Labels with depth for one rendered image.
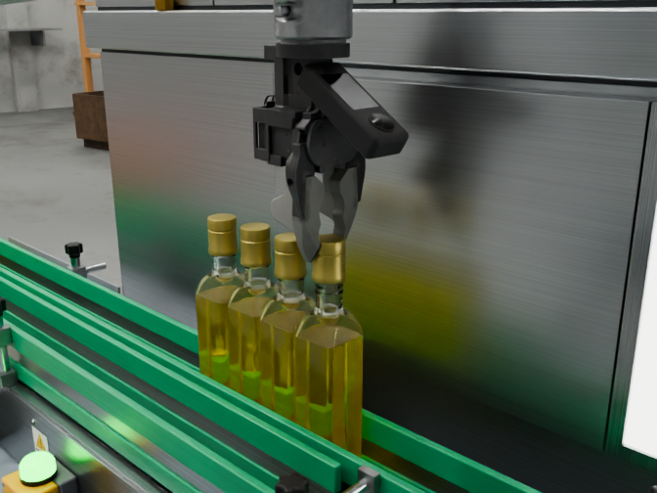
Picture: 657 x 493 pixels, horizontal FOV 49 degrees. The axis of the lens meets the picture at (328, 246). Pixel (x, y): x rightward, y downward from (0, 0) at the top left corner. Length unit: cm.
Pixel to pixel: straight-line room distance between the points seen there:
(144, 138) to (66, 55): 1098
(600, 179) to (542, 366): 20
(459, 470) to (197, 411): 32
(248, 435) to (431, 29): 48
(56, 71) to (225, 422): 1141
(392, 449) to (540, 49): 44
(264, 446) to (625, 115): 49
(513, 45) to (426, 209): 20
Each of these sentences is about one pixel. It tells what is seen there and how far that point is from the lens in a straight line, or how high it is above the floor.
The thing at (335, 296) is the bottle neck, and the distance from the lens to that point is 74.
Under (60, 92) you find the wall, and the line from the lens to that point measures 1219.
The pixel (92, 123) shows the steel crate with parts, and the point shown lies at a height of 29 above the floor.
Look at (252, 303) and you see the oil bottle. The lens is 82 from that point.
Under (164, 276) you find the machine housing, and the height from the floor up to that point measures 96.
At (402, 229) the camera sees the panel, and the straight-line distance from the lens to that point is 83.
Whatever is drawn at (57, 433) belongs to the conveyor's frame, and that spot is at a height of 87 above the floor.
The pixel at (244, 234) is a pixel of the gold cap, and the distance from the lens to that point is 81.
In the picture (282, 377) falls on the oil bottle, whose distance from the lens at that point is 81.
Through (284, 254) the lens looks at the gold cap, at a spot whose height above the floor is 115.
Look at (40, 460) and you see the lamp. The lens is 102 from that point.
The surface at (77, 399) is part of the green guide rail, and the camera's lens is 100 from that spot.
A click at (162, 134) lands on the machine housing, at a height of 121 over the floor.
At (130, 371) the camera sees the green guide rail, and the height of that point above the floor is 94.
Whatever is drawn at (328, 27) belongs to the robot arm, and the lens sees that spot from 68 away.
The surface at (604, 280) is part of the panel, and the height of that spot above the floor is 116.
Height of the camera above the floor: 139
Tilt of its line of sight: 18 degrees down
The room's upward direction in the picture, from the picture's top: straight up
